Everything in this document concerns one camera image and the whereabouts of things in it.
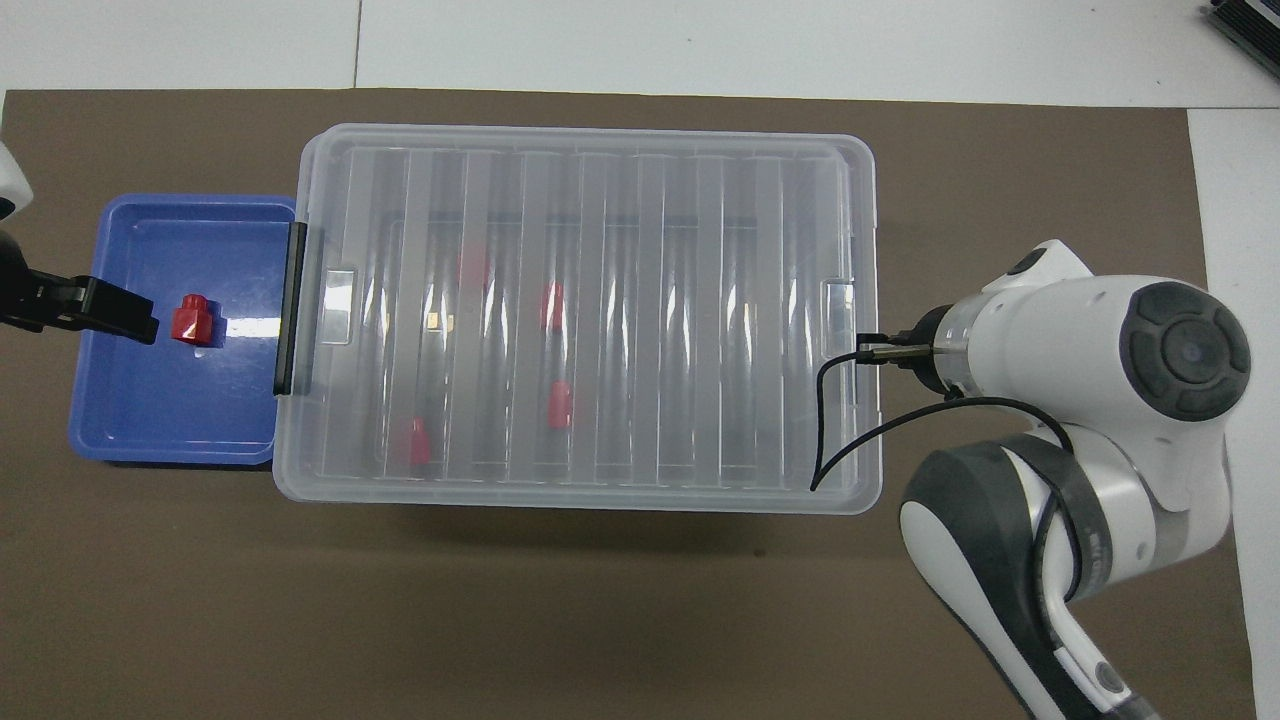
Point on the clear plastic storage box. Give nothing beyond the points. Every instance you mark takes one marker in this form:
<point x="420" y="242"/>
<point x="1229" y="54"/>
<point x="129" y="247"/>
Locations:
<point x="430" y="335"/>

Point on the brown table mat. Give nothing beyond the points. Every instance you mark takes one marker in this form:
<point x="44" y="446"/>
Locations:
<point x="640" y="620"/>

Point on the grey ridged metal device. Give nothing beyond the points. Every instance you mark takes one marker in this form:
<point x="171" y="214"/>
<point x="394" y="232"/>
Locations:
<point x="1250" y="25"/>

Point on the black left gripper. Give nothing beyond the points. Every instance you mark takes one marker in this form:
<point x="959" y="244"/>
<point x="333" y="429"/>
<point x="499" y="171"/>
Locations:
<point x="35" y="300"/>

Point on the red block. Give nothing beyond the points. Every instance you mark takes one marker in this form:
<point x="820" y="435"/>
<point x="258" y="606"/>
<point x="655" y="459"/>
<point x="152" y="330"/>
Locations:
<point x="560" y="405"/>
<point x="474" y="268"/>
<point x="193" y="322"/>
<point x="415" y="443"/>
<point x="552" y="306"/>

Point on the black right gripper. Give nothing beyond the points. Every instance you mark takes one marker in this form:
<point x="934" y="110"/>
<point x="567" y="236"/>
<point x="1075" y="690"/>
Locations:
<point x="935" y="330"/>

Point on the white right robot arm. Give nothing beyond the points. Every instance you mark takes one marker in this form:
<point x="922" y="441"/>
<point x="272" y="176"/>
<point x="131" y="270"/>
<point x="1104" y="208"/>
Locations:
<point x="1100" y="340"/>

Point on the clear ribbed box lid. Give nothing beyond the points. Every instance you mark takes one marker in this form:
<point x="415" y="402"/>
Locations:
<point x="640" y="142"/>

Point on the blue plastic tray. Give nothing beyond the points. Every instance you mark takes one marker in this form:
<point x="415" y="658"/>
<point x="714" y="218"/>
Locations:
<point x="180" y="410"/>

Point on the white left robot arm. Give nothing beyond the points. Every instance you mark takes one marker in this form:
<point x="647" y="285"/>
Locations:
<point x="10" y="180"/>

